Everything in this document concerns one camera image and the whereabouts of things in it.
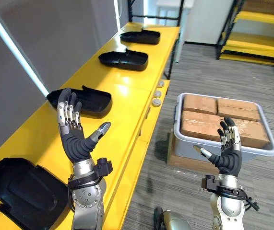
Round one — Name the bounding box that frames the grey plastic bin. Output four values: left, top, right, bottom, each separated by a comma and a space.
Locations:
173, 92, 274, 166

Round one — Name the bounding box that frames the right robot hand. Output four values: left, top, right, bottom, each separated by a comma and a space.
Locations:
193, 116, 242, 175

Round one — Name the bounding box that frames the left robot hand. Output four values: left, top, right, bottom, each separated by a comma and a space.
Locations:
56, 88, 112, 163

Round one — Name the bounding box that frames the yellow black shelving rack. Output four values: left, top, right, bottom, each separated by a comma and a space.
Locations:
216, 0, 274, 69

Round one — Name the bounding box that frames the black plastic housing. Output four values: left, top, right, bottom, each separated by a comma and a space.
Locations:
98, 48, 149, 72
0, 157, 69, 230
46, 85, 113, 119
119, 28, 161, 46

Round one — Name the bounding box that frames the silver robot leg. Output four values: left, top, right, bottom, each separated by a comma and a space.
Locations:
154, 207, 192, 230

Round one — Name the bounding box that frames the white cabinet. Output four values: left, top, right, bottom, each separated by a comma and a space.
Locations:
184, 0, 236, 46

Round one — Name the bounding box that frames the brown cardboard box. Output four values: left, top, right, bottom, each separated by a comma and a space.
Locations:
179, 110, 271, 149
183, 94, 218, 115
216, 98, 262, 122

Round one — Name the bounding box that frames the white light strip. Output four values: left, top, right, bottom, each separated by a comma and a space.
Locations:
0, 0, 49, 94

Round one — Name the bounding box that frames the flat cardboard under bin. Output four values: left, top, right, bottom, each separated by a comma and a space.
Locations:
167, 153, 220, 173

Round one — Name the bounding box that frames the yellow metal shelf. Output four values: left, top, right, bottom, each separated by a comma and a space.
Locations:
0, 22, 181, 230

